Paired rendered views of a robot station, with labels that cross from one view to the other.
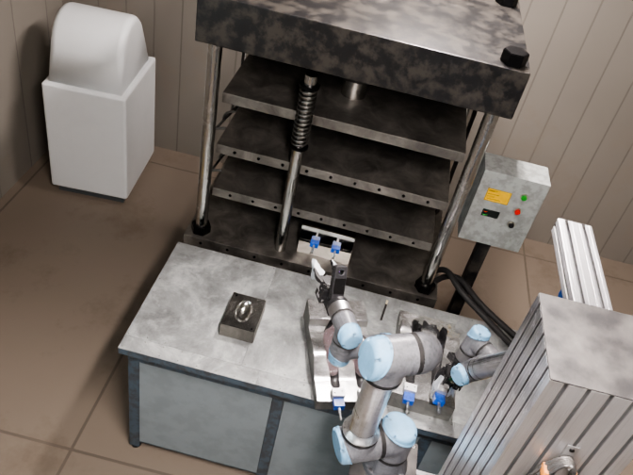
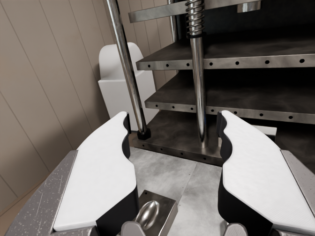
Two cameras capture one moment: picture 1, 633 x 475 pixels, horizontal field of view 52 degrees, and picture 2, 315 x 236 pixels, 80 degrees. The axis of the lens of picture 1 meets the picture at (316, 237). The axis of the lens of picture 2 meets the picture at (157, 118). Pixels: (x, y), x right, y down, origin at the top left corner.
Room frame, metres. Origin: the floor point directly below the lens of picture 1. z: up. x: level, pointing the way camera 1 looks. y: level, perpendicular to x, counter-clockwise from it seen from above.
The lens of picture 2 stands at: (1.60, -0.09, 1.52)
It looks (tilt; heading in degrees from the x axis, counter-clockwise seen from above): 29 degrees down; 31
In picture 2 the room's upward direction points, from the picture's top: 11 degrees counter-clockwise
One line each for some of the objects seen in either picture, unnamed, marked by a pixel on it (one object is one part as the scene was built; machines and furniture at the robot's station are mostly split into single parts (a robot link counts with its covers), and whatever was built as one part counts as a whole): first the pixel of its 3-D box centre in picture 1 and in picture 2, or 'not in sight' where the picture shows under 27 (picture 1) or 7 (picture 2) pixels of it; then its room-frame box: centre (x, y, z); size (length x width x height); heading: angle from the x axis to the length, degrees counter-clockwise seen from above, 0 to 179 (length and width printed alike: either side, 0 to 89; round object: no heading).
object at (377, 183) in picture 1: (343, 138); (247, 44); (2.87, -0.02, 1.26); 1.10 x 0.74 x 0.05; 87
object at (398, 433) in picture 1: (394, 436); not in sight; (1.24, -0.38, 1.20); 0.13 x 0.12 x 0.14; 114
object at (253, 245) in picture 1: (323, 221); (242, 123); (2.82, -0.02, 0.75); 1.30 x 0.84 x 0.06; 87
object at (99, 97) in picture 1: (104, 97); (129, 86); (3.78, 1.61, 0.62); 0.70 x 0.57 x 1.24; 178
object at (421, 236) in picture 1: (333, 178); (245, 85); (2.87, -0.02, 1.01); 1.10 x 0.74 x 0.05; 87
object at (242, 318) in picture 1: (243, 317); (148, 221); (1.93, 0.23, 0.83); 0.20 x 0.15 x 0.07; 177
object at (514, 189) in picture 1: (465, 283); not in sight; (2.60, -0.82, 0.73); 0.30 x 0.22 x 1.47; 87
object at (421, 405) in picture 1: (425, 356); not in sight; (1.91, -0.57, 0.87); 0.50 x 0.26 x 0.14; 177
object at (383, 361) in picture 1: (372, 402); not in sight; (1.19, -0.27, 1.41); 0.15 x 0.12 x 0.55; 114
